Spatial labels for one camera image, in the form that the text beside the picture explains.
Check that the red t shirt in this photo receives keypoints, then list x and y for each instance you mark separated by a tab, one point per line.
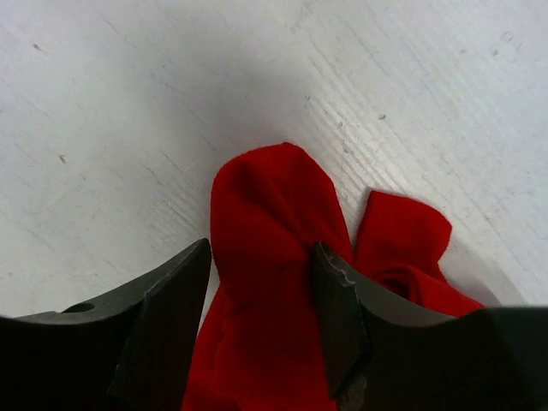
259	346

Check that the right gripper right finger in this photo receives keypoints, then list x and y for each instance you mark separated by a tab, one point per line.
383	352

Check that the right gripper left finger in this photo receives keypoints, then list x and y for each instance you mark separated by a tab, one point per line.
127	349

